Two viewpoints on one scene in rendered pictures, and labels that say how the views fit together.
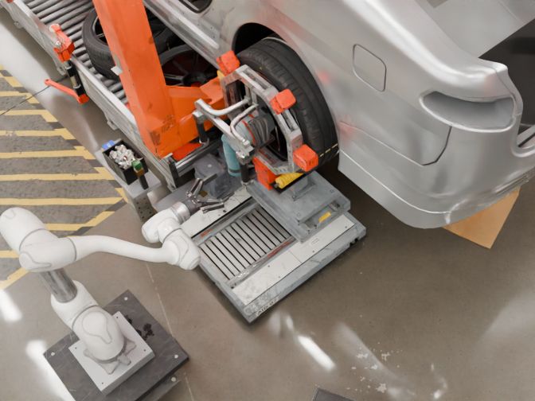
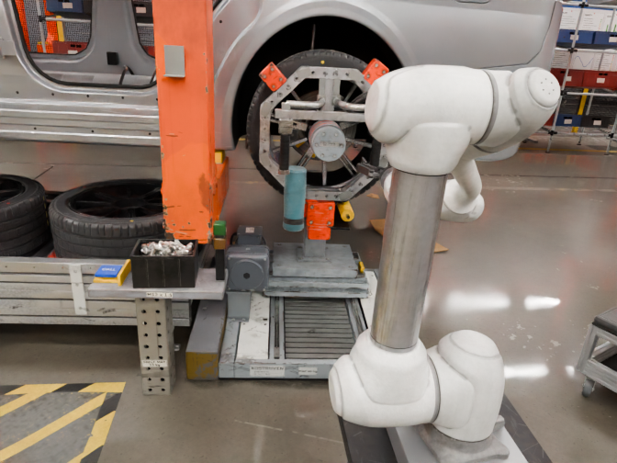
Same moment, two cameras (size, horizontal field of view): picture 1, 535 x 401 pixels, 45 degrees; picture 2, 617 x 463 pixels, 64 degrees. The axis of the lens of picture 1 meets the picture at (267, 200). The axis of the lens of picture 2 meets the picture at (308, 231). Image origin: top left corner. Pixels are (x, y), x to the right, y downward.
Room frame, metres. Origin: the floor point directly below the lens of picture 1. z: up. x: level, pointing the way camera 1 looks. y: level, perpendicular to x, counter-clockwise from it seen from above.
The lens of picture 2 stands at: (1.27, 1.81, 1.25)
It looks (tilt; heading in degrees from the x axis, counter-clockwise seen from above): 22 degrees down; 298
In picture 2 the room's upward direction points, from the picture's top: 3 degrees clockwise
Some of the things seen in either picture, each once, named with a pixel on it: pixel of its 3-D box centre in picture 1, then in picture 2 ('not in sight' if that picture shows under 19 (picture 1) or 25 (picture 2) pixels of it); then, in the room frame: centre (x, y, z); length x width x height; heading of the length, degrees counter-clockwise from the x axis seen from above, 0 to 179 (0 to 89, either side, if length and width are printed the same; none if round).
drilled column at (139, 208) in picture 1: (134, 190); (156, 338); (2.41, 0.75, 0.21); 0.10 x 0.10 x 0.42; 32
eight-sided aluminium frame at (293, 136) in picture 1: (261, 122); (325, 136); (2.18, -0.02, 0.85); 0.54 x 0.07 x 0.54; 32
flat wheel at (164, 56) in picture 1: (197, 91); (131, 222); (2.97, 0.32, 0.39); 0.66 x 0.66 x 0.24
